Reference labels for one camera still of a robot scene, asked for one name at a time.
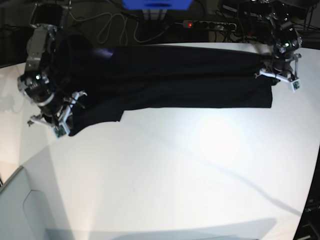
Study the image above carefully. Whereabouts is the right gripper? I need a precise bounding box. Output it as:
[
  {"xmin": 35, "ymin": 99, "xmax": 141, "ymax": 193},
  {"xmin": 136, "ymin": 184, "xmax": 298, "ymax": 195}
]
[{"xmin": 27, "ymin": 90, "xmax": 88, "ymax": 128}]

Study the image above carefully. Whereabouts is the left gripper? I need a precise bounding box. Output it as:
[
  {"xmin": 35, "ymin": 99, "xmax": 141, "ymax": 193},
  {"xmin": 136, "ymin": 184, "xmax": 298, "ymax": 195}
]
[{"xmin": 255, "ymin": 53, "xmax": 302, "ymax": 83}]

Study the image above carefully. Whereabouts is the black T-shirt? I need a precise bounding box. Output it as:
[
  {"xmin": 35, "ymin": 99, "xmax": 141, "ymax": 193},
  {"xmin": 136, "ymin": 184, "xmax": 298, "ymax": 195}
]
[{"xmin": 52, "ymin": 43, "xmax": 273, "ymax": 136}]

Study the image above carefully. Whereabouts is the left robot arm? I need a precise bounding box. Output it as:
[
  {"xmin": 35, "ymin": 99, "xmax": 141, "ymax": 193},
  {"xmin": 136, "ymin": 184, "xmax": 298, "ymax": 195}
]
[{"xmin": 252, "ymin": 0, "xmax": 302, "ymax": 86}]

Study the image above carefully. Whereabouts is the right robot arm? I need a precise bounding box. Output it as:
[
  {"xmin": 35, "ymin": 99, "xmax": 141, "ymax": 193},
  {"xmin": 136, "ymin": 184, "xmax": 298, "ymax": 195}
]
[{"xmin": 17, "ymin": 0, "xmax": 86, "ymax": 133}]

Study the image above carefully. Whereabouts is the black power strip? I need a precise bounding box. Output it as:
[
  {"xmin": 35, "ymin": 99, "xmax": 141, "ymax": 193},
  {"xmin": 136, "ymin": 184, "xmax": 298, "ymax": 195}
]
[{"xmin": 182, "ymin": 20, "xmax": 237, "ymax": 32}]

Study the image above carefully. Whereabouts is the grey panel at table corner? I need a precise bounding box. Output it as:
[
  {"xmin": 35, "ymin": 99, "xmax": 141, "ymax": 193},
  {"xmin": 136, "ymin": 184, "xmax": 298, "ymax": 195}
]
[{"xmin": 0, "ymin": 166, "xmax": 96, "ymax": 240}]

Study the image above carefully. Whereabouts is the blue box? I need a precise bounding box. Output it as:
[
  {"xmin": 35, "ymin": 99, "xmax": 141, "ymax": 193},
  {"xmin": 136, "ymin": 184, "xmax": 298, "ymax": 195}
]
[{"xmin": 122, "ymin": 0, "xmax": 193, "ymax": 10}]

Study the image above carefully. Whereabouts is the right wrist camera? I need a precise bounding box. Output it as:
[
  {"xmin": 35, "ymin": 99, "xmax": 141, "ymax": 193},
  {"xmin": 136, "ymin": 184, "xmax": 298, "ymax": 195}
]
[{"xmin": 53, "ymin": 123, "xmax": 70, "ymax": 138}]

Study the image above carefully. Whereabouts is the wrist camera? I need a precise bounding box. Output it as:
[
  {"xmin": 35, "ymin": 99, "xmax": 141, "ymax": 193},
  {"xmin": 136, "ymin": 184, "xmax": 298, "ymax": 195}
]
[
  {"xmin": 289, "ymin": 79, "xmax": 301, "ymax": 93},
  {"xmin": 53, "ymin": 123, "xmax": 70, "ymax": 138}
]

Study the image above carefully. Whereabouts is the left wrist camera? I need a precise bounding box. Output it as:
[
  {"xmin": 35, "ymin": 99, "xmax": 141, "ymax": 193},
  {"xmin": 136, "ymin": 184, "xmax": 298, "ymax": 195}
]
[{"xmin": 289, "ymin": 79, "xmax": 301, "ymax": 93}]

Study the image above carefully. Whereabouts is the grey looped cable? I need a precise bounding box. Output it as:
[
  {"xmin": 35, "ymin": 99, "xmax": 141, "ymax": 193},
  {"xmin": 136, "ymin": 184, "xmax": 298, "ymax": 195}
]
[{"xmin": 96, "ymin": 12, "xmax": 168, "ymax": 47}]

